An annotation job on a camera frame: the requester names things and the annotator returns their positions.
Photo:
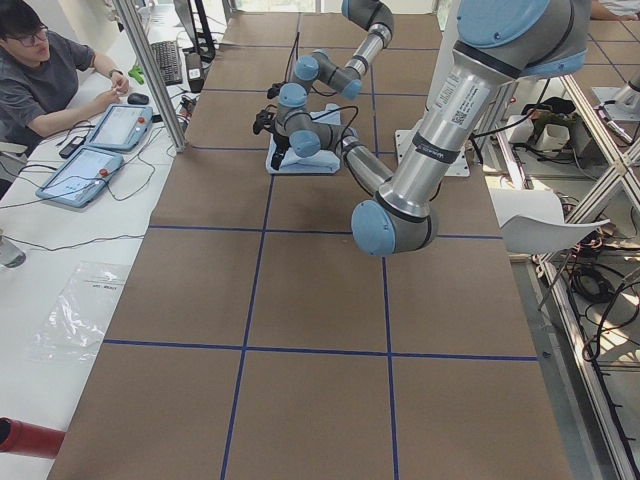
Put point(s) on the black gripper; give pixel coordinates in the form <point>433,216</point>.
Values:
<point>282,141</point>

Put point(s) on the light blue button shirt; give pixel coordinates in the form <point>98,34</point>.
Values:
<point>304,157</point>

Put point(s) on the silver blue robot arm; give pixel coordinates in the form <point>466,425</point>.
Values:
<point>345,55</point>
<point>498,42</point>

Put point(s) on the black computer keyboard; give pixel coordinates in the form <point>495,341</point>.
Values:
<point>167,55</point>

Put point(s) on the black computer mouse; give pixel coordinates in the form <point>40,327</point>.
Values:
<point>138,99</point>

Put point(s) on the upper blue teach pendant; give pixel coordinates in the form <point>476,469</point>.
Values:
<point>121,127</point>

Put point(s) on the blue teach pendant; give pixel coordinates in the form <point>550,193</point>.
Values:
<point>81,178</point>
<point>121,127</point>

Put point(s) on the green small object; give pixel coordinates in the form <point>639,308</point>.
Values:
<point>137,74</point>

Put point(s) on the lower blue teach pendant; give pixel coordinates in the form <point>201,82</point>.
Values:
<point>81,178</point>

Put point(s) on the black phone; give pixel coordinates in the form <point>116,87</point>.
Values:
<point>71,147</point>

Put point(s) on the seated person in grey shirt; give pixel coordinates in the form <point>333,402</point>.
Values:
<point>39,78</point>

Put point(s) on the white curved guard sheet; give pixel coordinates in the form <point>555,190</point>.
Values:
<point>532,222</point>

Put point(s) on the clear plastic bag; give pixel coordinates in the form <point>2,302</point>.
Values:
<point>77,323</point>

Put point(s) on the clear water bottle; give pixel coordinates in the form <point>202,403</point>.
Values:
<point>11,256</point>

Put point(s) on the red cylinder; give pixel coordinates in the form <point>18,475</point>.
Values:
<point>27,439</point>

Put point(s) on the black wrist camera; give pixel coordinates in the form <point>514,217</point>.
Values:
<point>264,121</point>
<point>274,90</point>

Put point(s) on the aluminium frame post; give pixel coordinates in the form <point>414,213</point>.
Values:
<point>140,44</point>

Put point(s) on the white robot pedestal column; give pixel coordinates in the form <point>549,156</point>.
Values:
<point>446,14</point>

